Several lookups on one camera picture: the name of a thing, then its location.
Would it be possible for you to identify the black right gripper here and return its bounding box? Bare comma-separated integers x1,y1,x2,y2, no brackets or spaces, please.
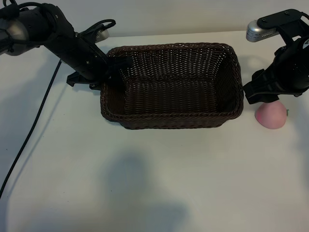
243,38,309,105

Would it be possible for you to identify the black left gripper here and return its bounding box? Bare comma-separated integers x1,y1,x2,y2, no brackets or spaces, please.
52,31,134,90

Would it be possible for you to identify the pink peach with green leaf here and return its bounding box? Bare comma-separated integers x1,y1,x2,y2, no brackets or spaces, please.
255,101,290,130

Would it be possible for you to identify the dark brown wicker basket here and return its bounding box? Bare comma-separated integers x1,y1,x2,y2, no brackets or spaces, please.
100,43,243,131

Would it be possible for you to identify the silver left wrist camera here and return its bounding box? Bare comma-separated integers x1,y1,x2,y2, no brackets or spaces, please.
95,29,110,41

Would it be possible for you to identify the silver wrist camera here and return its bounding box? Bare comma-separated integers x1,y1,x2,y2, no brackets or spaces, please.
95,29,110,41
245,19,278,44

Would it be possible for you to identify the looped black arm cable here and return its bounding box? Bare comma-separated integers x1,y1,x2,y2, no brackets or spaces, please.
77,19,117,39

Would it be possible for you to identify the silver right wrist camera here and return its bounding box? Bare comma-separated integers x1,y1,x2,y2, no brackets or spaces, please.
245,19,278,44

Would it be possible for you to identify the long black braided cable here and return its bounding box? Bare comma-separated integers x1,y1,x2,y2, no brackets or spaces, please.
0,60,62,198

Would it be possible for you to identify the black right camera mount bracket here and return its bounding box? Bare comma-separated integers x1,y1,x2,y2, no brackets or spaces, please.
257,9,305,29

